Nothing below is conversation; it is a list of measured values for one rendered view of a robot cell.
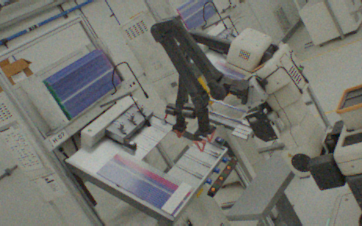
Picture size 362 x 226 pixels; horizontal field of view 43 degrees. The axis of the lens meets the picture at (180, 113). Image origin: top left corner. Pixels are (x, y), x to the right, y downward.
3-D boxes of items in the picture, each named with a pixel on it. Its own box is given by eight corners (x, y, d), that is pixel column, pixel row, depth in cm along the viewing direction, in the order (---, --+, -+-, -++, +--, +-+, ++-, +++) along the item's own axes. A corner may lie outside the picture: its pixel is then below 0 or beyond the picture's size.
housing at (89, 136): (136, 115, 309) (138, 98, 301) (91, 154, 273) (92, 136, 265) (126, 111, 312) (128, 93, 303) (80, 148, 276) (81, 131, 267)
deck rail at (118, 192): (173, 225, 240) (174, 218, 236) (171, 228, 238) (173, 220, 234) (67, 165, 261) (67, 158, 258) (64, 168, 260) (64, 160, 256)
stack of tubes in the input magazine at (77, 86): (122, 82, 298) (100, 45, 292) (71, 119, 261) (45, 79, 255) (110, 87, 306) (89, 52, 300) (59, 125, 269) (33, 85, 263)
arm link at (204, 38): (179, 29, 244) (187, 23, 251) (177, 52, 251) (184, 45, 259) (258, 52, 229) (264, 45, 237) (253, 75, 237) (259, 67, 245)
